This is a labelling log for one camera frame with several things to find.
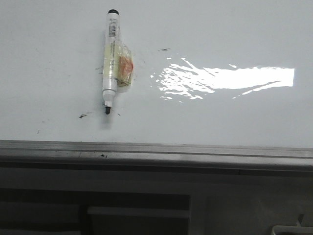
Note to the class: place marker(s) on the white whiteboard marker with tape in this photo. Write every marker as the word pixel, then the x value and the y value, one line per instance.
pixel 118 62

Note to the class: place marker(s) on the white whiteboard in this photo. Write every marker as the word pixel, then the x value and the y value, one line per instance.
pixel 212 72

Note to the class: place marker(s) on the white object bottom right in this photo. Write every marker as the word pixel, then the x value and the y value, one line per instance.
pixel 298 229

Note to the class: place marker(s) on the grey aluminium whiteboard frame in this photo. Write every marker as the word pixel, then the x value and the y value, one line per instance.
pixel 156 157

